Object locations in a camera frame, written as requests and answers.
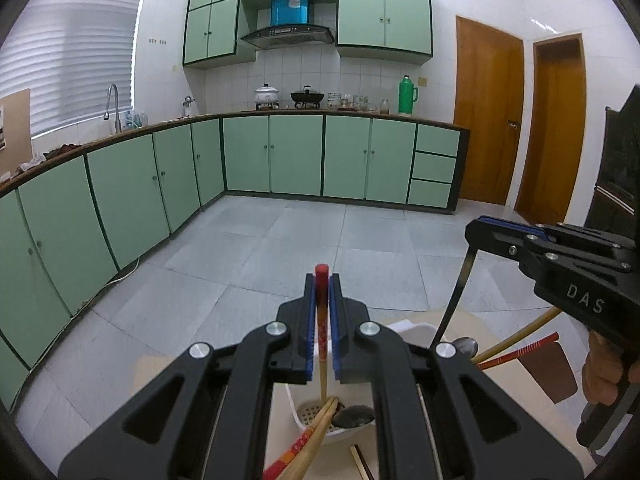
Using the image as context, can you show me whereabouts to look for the red chopstick right compartment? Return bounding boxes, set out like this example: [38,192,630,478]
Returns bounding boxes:
[477,332,559,370]

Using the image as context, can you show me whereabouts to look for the metal spoon right compartment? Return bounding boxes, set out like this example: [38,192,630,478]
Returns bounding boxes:
[452,336,480,359]

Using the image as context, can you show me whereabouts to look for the green lower cabinets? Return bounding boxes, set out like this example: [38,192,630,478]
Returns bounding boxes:
[1,112,470,408]

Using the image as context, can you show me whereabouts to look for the green thermos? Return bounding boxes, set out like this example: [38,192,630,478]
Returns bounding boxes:
[398,75,418,115]

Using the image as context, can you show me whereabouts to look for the plain wooden chopstick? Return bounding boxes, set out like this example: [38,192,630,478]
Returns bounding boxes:
[280,396,338,480]

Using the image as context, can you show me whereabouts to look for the dark spoon left compartment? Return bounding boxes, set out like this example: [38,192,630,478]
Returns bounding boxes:
[331,403,375,429]

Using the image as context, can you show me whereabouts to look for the red orange patterned chopstick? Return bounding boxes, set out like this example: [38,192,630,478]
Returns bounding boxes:
[314,263,329,402]

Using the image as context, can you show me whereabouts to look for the green upper cabinets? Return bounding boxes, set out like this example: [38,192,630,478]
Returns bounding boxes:
[182,0,433,68]

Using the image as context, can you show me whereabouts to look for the right wooden door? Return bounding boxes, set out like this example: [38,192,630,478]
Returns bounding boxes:
[515,34,587,224]

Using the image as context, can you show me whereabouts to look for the kitchen faucet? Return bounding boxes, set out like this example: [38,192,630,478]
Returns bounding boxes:
[103,82,122,133]

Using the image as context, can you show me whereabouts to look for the black wok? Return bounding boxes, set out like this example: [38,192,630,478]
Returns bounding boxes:
[291,84,324,110]

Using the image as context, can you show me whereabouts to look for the left wooden door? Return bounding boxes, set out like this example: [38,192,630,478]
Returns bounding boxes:
[454,16,525,205]

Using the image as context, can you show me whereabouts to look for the brown cardboard board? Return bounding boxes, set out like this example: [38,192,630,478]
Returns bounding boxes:
[0,89,32,176]

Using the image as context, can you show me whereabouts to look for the wooden chopstick right compartment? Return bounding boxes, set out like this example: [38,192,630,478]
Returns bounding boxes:
[472,307,561,364]

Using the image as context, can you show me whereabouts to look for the person's hand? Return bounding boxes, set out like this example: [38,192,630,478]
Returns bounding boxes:
[582,330,640,405]

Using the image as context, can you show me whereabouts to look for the red chopstick in holder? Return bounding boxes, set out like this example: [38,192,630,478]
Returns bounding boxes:
[262,396,337,480]

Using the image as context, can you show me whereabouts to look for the window blinds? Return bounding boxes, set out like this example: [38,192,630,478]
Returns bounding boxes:
[1,0,141,136]

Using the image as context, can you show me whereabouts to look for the dark cabinet at right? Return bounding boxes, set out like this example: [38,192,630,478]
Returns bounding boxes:
[585,84,639,243]

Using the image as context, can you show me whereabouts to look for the range hood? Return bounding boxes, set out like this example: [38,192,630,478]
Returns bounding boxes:
[240,0,335,51]

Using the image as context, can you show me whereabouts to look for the white double utensil holder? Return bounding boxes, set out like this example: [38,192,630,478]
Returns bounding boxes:
[284,320,442,447]

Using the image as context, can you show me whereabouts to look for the wooden door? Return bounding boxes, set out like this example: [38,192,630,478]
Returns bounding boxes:
[454,16,525,205]
[515,34,587,224]

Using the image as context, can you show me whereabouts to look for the green cabinets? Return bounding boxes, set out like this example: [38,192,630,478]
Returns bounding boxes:
[182,0,433,68]
[1,112,470,408]

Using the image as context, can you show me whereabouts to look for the black chopstick silver band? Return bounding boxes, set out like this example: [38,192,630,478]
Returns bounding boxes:
[349,444,374,480]

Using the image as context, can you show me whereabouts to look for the white cooking pot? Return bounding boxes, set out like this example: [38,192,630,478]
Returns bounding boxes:
[254,82,280,110]

